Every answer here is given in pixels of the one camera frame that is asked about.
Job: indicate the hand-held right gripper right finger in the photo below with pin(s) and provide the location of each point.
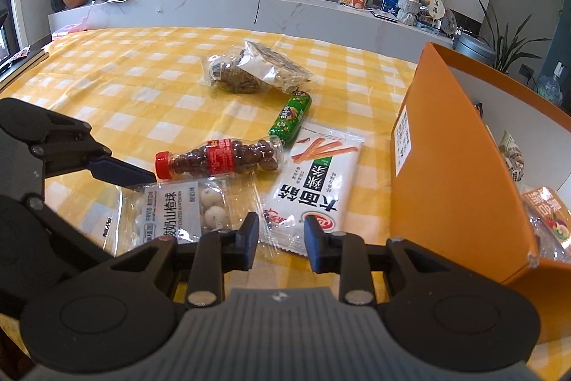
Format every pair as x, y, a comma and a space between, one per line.
314, 247

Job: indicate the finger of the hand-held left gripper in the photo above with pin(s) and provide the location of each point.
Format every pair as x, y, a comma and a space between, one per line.
62, 233
129, 173

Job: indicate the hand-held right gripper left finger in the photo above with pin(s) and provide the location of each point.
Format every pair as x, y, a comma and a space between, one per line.
247, 238

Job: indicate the white snack packet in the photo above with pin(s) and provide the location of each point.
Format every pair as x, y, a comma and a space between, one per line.
308, 193

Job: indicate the clear packet of white balls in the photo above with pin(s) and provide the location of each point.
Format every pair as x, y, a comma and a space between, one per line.
178, 207

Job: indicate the chocolate ball bottle red cap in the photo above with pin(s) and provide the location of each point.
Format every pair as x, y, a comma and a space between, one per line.
223, 158

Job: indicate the green sausage stick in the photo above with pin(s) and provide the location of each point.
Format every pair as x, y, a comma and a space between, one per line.
290, 117

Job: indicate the brown snack bag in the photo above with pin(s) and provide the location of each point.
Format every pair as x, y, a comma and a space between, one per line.
236, 75

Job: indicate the orange cardboard box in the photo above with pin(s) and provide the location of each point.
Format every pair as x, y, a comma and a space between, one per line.
446, 184

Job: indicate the clear bag of pale nuts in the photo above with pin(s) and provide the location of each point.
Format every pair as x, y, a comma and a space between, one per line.
276, 66

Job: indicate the silver snack bag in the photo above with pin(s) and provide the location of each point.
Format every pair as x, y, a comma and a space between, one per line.
511, 153

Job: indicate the dried fruit chips bag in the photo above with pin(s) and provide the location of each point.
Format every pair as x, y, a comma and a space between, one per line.
546, 207

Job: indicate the black book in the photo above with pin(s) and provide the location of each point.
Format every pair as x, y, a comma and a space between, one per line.
18, 66

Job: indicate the yellow checked tablecloth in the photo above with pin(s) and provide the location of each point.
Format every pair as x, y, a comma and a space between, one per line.
134, 73

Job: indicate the pink box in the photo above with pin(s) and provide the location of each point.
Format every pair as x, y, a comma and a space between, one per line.
64, 33

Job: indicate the white marble TV cabinet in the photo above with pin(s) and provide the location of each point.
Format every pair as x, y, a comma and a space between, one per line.
312, 19

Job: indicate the grey wrapped basket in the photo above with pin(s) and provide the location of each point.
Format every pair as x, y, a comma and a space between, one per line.
408, 12

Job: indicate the grey pedal trash can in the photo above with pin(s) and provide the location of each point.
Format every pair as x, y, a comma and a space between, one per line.
473, 48

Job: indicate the decorated plate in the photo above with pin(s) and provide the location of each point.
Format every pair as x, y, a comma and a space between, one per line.
449, 21

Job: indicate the round paper fan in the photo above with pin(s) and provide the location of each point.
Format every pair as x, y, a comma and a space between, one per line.
435, 6

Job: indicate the potted plant black pot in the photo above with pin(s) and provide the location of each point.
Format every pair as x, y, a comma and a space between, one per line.
508, 46

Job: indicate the blue water jug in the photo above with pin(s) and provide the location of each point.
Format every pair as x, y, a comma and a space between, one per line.
549, 88

